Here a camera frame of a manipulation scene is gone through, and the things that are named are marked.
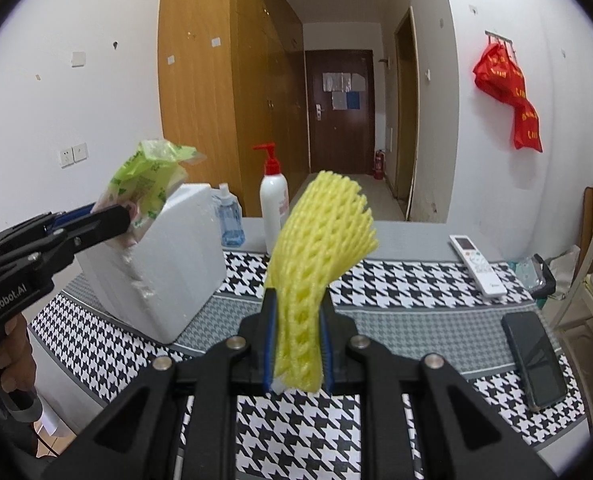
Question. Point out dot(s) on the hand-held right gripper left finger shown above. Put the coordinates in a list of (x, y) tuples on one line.
[(271, 340)]

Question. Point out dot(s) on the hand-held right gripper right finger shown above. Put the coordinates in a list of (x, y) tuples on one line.
[(327, 345)]

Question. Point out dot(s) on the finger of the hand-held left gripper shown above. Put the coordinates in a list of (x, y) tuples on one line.
[(71, 217), (101, 225)]

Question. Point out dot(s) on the green tissue packet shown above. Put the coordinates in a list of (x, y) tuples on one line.
[(146, 175)]

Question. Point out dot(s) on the white foam box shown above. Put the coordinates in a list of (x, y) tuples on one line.
[(176, 270)]

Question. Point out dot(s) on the yellow foam net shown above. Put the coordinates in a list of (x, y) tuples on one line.
[(321, 230)]

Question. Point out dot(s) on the person's left hand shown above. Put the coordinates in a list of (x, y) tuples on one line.
[(15, 355)]

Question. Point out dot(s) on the houndstooth tablecloth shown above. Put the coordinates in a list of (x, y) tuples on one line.
[(401, 280)]

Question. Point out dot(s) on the white lotion pump bottle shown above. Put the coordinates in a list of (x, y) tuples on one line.
[(275, 200)]

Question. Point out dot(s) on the white remote control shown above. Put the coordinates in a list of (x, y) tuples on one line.
[(479, 265)]

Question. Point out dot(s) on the wooden wardrobe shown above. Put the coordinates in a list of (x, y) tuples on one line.
[(201, 85)]

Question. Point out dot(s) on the red fire extinguisher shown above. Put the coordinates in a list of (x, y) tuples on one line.
[(379, 165)]

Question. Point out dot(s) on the dark brown door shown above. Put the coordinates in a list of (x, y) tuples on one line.
[(339, 140)]

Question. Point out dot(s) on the black smartphone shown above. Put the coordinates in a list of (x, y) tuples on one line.
[(534, 360)]

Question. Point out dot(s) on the teal plastic packet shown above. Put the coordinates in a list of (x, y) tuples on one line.
[(524, 272)]

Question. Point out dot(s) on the blue door notice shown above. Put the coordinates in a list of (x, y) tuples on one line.
[(353, 100)]

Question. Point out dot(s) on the wooden side door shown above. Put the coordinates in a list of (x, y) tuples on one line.
[(406, 110)]

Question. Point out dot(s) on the white plastic bag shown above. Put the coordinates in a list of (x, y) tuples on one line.
[(566, 262)]

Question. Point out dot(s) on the grey door notice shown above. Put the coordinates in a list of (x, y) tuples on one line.
[(341, 82)]

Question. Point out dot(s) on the brown wooden boards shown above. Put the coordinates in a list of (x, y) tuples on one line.
[(590, 220)]

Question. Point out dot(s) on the red plastic bag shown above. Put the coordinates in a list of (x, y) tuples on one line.
[(506, 85)]

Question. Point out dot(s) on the white wall socket plate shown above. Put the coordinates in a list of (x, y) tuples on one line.
[(73, 155)]

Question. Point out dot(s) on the white wall junction cover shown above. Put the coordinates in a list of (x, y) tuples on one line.
[(78, 58)]

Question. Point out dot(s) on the metal wall hook rack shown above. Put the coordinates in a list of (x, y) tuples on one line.
[(499, 37)]

